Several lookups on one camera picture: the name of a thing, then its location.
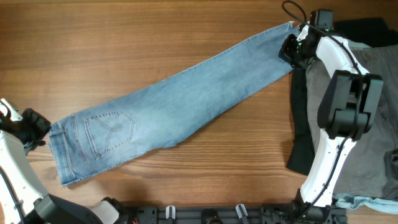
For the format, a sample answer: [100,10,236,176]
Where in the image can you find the light blue shirt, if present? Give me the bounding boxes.
[334,39,398,215]

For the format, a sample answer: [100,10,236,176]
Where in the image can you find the grey trousers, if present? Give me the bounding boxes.
[306,43,398,202]

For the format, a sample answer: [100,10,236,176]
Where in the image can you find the dark garment at back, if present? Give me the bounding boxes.
[333,17,397,47]

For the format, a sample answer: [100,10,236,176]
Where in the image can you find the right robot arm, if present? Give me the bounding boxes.
[279,9,384,223]

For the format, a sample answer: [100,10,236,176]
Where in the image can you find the black garment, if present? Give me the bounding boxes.
[286,68,315,175]

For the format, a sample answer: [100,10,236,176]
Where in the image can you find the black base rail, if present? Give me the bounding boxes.
[120,204,348,224]

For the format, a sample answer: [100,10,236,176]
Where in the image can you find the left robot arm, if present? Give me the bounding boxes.
[1,99,120,224]

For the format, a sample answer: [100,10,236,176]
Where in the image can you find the light blue jeans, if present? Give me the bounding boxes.
[49,22,299,186]

